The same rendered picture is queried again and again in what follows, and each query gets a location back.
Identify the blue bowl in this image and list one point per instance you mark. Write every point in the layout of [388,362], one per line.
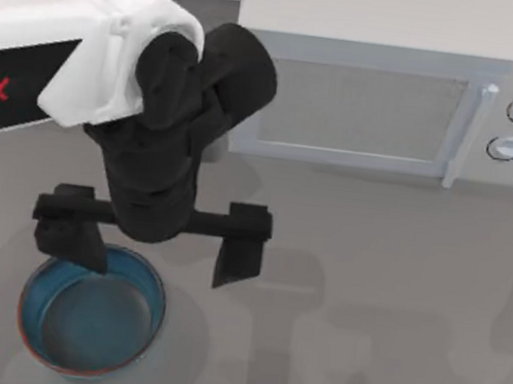
[95,322]

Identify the grey microwave door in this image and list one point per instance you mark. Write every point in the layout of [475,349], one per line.
[360,111]

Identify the pale microwave oven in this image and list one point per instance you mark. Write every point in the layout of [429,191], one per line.
[399,17]

